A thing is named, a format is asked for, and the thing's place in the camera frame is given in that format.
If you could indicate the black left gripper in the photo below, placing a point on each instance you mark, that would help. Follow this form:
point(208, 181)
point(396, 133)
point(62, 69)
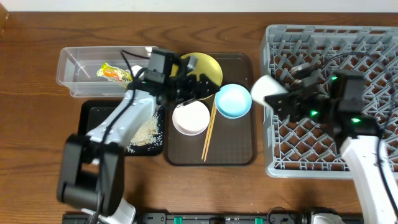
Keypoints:
point(193, 88)

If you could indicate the small white cup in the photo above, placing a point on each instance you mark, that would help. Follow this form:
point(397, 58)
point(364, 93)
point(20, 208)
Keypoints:
point(265, 86)

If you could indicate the wooden chopstick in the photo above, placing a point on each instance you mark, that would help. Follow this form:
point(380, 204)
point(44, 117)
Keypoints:
point(207, 137)
point(210, 140)

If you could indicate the white pink bowl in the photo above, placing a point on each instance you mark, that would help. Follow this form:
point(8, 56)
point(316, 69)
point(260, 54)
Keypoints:
point(191, 119)

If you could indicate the black waste tray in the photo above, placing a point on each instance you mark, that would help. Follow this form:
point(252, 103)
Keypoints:
point(94, 112)

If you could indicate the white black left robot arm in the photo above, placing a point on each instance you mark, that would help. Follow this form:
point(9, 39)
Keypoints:
point(92, 171)

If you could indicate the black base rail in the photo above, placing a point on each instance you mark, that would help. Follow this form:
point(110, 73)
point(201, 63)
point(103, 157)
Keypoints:
point(161, 218)

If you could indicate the clear plastic waste bin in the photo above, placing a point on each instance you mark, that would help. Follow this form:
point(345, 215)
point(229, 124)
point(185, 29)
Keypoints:
point(77, 67)

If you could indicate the rice pile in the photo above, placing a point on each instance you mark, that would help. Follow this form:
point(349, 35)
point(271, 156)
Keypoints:
point(149, 139)

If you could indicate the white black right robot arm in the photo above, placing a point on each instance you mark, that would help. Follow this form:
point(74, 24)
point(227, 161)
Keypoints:
point(357, 136)

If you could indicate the green orange snack wrapper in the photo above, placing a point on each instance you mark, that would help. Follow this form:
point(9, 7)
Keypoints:
point(114, 74)

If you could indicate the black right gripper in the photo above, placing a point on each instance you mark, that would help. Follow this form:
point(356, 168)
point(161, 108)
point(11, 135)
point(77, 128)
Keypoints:
point(295, 99)

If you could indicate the yellow plate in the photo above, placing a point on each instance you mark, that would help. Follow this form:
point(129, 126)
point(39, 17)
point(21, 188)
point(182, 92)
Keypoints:
point(206, 64)

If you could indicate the light blue bowl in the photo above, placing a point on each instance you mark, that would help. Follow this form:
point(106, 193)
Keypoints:
point(233, 101)

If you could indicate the dark brown serving tray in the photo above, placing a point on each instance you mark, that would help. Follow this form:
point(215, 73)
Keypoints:
point(233, 141)

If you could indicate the grey dishwasher rack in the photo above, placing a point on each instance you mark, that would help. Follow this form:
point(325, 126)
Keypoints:
point(302, 149)

